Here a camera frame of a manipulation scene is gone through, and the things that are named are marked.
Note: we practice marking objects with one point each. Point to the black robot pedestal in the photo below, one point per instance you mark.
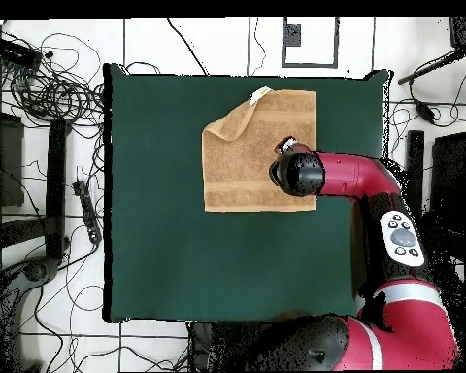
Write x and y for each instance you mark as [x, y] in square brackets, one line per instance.
[217, 345]

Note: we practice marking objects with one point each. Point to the dark flat panel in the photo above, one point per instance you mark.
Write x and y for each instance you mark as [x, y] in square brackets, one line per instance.
[450, 175]
[7, 163]

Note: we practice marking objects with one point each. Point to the dark grey stand base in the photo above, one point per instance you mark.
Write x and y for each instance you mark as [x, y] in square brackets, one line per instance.
[35, 270]

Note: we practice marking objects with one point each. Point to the orange terry towel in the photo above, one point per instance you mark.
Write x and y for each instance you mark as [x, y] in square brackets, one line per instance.
[237, 167]

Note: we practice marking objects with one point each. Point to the black floor beam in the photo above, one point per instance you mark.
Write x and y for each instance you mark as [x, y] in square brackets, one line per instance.
[56, 186]
[415, 167]

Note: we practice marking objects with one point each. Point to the dark green table cloth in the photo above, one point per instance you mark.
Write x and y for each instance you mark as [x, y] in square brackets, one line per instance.
[159, 252]

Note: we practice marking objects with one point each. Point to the black rod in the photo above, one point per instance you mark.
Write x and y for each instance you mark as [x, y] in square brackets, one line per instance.
[431, 67]

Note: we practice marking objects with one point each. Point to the black rectangular box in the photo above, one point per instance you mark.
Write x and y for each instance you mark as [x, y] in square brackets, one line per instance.
[15, 52]

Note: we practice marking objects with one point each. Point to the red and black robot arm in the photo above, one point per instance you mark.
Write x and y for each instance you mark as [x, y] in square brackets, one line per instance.
[353, 175]

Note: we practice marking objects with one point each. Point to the black power strip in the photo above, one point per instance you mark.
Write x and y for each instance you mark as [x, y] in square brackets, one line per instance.
[87, 210]

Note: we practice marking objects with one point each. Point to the black power adapter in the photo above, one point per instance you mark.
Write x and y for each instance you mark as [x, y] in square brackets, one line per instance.
[425, 112]

